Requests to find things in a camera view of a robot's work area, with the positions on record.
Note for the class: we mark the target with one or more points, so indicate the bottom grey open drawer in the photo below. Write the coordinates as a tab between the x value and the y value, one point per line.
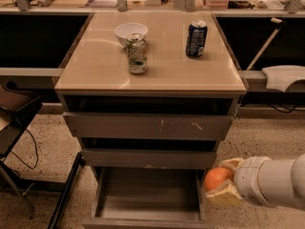
138	198

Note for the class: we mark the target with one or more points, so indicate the dark chair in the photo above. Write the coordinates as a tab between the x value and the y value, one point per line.
17	110

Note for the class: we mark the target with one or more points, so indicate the top grey drawer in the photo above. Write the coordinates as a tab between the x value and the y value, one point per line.
149	126

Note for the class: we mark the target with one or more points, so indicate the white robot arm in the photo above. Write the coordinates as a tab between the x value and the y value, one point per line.
262	181

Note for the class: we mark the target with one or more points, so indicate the white stick with tip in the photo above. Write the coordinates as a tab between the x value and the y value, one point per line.
278	25

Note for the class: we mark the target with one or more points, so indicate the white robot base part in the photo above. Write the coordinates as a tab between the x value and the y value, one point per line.
281	77

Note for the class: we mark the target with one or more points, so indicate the white bowl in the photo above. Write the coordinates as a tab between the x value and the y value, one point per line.
122	31

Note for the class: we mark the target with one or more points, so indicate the blue soda can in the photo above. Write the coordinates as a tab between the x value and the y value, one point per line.
197	33

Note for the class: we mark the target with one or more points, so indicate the green white soda can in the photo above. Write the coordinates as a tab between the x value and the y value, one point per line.
137	53

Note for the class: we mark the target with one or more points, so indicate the middle grey drawer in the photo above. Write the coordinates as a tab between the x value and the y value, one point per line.
149	159

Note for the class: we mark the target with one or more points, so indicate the black table leg bar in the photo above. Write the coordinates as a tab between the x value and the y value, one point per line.
61	203

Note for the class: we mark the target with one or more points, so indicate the orange fruit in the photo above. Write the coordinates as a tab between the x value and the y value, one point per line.
216	176

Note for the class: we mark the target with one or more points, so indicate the grey drawer cabinet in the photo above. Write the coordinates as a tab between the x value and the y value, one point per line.
97	77

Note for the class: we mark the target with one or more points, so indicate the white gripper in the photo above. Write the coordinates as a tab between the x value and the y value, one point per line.
252	179

